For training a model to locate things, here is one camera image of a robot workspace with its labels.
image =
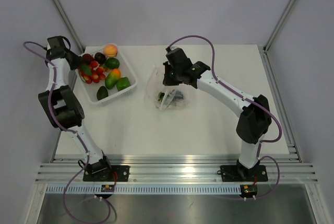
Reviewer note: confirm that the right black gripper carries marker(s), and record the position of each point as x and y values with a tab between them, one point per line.
167	81

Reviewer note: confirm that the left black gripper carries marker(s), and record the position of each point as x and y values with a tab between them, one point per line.
77	61

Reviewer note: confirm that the dark grape bunch with leaves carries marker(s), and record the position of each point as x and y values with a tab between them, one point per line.
170	98

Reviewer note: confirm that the red cherry bunch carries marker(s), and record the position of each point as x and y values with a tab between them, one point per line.
90	70

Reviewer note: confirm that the clear zip top bag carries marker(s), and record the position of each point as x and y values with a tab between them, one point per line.
155	86

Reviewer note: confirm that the white plastic basket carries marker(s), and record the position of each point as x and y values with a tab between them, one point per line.
90	90

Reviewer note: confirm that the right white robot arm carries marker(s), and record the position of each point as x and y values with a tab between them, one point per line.
252	112

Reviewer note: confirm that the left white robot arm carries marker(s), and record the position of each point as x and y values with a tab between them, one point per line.
65	112

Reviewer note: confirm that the dark plum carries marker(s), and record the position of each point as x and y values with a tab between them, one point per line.
100	57

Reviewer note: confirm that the green lime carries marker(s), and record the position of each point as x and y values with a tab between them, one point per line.
112	63

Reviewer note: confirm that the orange peach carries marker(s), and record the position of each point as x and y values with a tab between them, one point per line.
110	50

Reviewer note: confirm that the yellow red mango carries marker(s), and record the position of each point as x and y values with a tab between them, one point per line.
112	78

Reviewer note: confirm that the green avocado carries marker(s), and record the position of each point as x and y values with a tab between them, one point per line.
102	93

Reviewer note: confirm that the green pepper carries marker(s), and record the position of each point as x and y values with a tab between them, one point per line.
123	83

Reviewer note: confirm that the left small circuit board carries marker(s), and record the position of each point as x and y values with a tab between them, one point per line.
107	188

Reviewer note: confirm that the small circuit board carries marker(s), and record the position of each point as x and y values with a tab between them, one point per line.
107	188
248	191

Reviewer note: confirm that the right small circuit board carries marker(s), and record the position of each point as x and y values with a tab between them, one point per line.
248	191

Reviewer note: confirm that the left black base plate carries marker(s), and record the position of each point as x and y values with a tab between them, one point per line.
118	173

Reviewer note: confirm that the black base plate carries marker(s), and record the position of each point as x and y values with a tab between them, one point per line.
118	173
234	173

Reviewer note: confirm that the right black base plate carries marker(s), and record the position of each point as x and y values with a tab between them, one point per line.
234	173

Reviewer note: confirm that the white slotted cable duct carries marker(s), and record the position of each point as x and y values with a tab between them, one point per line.
147	189

